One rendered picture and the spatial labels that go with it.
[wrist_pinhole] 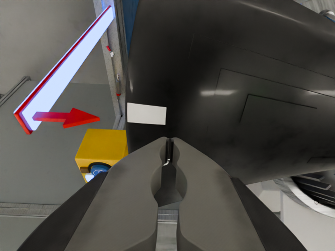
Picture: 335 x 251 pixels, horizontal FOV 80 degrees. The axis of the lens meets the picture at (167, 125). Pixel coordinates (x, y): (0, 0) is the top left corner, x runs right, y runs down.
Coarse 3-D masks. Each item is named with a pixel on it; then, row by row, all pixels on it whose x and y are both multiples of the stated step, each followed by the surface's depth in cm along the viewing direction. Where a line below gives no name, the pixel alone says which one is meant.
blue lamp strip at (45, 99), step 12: (108, 12) 38; (96, 24) 32; (108, 24) 38; (96, 36) 32; (84, 48) 28; (72, 60) 25; (60, 72) 22; (72, 72) 25; (48, 84) 20; (60, 84) 22; (36, 96) 18; (48, 96) 20; (36, 108) 18; (48, 108) 20
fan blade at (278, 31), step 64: (192, 0) 13; (256, 0) 13; (128, 64) 15; (192, 64) 15; (256, 64) 14; (320, 64) 14; (128, 128) 17; (192, 128) 17; (256, 128) 17; (320, 128) 17
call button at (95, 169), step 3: (93, 165) 42; (96, 165) 42; (99, 165) 42; (102, 165) 42; (93, 168) 42; (96, 168) 41; (99, 168) 41; (102, 168) 41; (105, 168) 42; (108, 168) 42; (93, 171) 42; (96, 171) 42; (99, 171) 42; (105, 171) 42; (93, 174) 43; (96, 174) 43
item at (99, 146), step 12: (96, 132) 46; (108, 132) 46; (120, 132) 46; (84, 144) 44; (96, 144) 44; (108, 144) 44; (120, 144) 44; (84, 156) 41; (96, 156) 41; (108, 156) 41; (120, 156) 42
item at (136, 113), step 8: (128, 104) 16; (136, 104) 16; (128, 112) 17; (136, 112) 17; (144, 112) 17; (152, 112) 17; (160, 112) 17; (128, 120) 17; (136, 120) 17; (144, 120) 17; (152, 120) 17; (160, 120) 17
